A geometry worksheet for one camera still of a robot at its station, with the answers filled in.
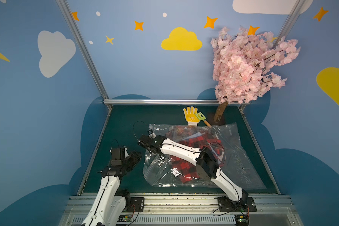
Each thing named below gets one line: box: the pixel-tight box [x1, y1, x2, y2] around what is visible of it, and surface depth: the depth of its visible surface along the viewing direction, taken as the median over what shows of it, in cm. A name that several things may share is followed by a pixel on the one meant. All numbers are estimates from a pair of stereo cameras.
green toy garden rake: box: [193, 111, 211, 128], surface depth 117 cm
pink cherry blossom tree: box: [210, 26, 301, 122], surface depth 74 cm
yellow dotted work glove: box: [183, 106, 201, 126], surface depth 117 cm
